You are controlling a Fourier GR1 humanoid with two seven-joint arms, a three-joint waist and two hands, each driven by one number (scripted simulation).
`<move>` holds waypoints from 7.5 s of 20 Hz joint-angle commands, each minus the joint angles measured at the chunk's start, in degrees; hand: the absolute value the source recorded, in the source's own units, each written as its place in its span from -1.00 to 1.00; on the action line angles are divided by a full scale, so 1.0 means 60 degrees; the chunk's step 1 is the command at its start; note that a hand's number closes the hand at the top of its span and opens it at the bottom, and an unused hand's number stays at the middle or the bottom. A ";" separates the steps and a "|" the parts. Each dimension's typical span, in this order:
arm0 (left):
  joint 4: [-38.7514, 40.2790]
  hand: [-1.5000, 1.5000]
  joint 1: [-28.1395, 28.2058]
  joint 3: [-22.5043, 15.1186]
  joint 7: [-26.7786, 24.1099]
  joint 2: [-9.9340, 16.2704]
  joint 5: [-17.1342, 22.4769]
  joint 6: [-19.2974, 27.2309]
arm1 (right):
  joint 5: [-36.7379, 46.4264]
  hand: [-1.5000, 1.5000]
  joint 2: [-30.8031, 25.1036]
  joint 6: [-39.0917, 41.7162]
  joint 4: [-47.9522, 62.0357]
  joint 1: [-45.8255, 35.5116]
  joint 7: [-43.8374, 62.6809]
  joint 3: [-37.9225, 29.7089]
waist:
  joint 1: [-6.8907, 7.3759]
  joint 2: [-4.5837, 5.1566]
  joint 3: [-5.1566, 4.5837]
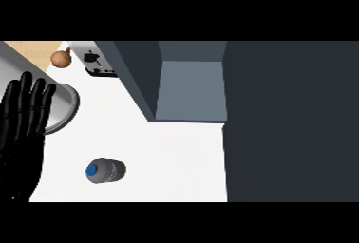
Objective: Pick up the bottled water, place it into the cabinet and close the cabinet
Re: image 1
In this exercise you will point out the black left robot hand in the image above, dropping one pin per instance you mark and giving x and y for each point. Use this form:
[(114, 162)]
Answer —
[(21, 133)]

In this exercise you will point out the grey blue-capped water bottle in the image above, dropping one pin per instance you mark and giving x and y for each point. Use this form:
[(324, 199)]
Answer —
[(106, 171)]

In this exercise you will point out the dark grey cabinet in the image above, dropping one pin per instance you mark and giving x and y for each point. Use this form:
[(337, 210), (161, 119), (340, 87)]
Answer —
[(186, 91)]

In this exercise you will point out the dark grey cabinet door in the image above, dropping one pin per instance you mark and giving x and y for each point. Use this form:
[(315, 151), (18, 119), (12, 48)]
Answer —
[(291, 121)]

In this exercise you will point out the grey metal cylinder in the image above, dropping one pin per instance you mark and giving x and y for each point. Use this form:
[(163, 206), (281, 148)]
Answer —
[(56, 104)]

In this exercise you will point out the brown onion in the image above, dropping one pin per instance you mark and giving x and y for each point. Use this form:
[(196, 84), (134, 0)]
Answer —
[(61, 59)]

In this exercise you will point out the pale wooden board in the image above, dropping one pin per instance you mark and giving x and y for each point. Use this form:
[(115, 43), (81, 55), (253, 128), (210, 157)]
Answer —
[(37, 52)]

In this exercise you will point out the silver toaster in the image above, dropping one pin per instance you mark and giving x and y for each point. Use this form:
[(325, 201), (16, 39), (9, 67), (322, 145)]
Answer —
[(93, 58)]

